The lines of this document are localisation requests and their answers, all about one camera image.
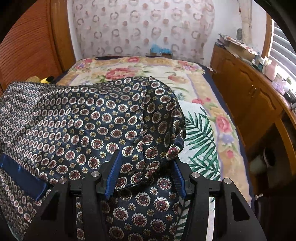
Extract wooden side cabinet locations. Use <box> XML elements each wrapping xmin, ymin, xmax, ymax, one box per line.
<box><xmin>210</xmin><ymin>45</ymin><xmax>295</xmax><ymax>189</ymax></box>

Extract beige tied side curtain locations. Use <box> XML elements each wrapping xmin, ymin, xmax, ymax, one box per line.
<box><xmin>238</xmin><ymin>0</ymin><xmax>252</xmax><ymax>45</ymax></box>

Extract brown louvered wardrobe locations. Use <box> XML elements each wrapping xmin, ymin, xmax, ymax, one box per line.
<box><xmin>1</xmin><ymin>1</ymin><xmax>76</xmax><ymax>92</ymax></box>

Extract circle patterned sheer curtain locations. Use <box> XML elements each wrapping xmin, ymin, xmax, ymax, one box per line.
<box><xmin>70</xmin><ymin>1</ymin><xmax>215</xmax><ymax>63</ymax></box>

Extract yellow Pikachu plush toy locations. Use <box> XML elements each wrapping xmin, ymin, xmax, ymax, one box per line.
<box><xmin>40</xmin><ymin>76</ymin><xmax>55</xmax><ymax>84</ymax></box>

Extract cardboard box with clutter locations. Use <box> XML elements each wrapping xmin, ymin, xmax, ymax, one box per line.
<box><xmin>218</xmin><ymin>34</ymin><xmax>259</xmax><ymax>62</ymax></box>

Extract floral bed quilt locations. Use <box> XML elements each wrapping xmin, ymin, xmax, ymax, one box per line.
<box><xmin>47</xmin><ymin>57</ymin><xmax>251</xmax><ymax>240</ymax></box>

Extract blue item on box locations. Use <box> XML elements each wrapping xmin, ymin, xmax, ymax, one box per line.
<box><xmin>150</xmin><ymin>44</ymin><xmax>173</xmax><ymax>59</ymax></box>

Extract pink jug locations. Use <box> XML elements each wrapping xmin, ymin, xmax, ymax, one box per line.
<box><xmin>264</xmin><ymin>60</ymin><xmax>278</xmax><ymax>81</ymax></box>

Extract small round fan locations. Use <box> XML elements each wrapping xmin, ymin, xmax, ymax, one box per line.
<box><xmin>236</xmin><ymin>28</ymin><xmax>243</xmax><ymax>41</ymax></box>

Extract grey zebra window blind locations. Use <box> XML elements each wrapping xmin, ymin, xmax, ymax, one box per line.
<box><xmin>269</xmin><ymin>20</ymin><xmax>296</xmax><ymax>80</ymax></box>

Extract navy patterned satin garment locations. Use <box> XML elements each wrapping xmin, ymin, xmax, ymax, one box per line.
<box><xmin>1</xmin><ymin>77</ymin><xmax>186</xmax><ymax>240</ymax></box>

